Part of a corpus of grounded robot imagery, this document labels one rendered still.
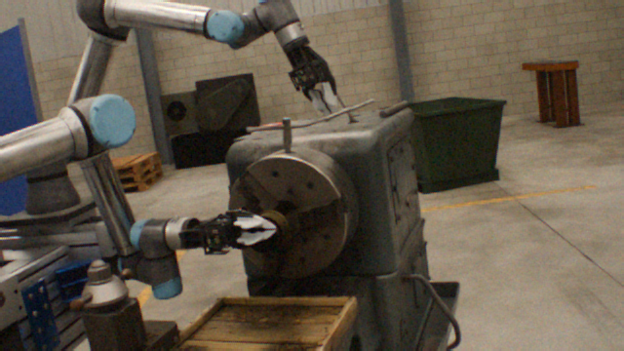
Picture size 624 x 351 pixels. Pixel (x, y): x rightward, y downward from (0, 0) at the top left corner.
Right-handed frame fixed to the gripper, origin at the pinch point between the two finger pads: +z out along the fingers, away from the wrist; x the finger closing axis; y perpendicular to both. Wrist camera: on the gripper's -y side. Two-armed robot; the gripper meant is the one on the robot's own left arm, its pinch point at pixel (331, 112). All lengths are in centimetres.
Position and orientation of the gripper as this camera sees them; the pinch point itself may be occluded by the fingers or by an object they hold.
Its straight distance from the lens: 152.8
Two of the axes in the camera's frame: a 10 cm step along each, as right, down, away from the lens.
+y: -3.3, 2.1, -9.2
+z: 4.4, 9.0, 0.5
